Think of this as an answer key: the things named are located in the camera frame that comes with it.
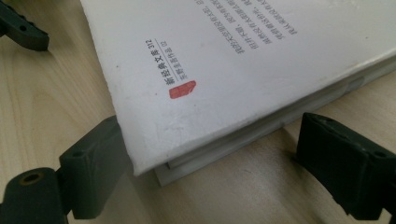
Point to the white paperback book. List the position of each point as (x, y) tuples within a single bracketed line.
[(218, 77)]

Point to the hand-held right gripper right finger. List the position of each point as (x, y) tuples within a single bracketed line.
[(345, 161)]

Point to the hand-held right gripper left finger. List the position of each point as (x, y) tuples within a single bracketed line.
[(90, 174)]

